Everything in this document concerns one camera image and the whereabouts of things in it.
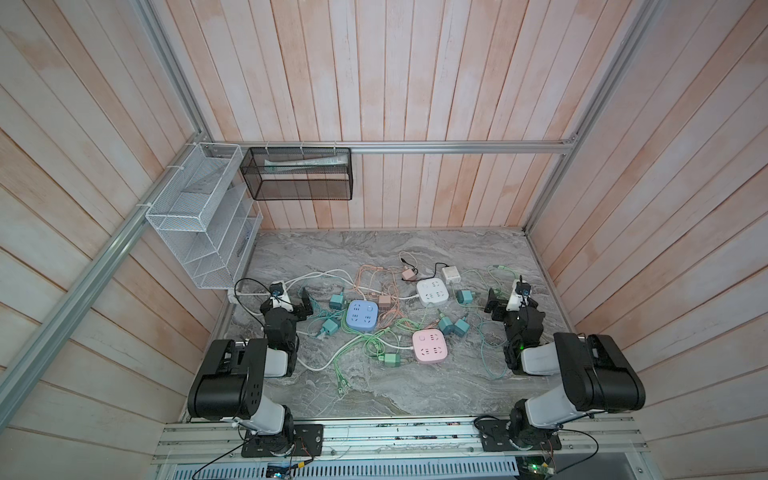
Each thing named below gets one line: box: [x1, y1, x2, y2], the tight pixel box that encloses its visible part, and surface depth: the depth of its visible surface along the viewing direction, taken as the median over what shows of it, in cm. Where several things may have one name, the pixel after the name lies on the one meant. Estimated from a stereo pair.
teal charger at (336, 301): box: [329, 292, 344, 310], surface depth 100 cm
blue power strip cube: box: [346, 300, 379, 333], surface depth 95 cm
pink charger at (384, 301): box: [378, 295, 391, 308], surface depth 100 cm
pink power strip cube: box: [412, 329, 448, 364], surface depth 88 cm
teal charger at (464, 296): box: [456, 289, 473, 304], surface depth 100 cm
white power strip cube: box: [416, 278, 449, 307], surface depth 100 cm
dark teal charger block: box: [322, 318, 338, 336], surface depth 93 cm
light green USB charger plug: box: [384, 353, 400, 365], surface depth 85 cm
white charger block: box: [442, 266, 461, 284], surface depth 106 cm
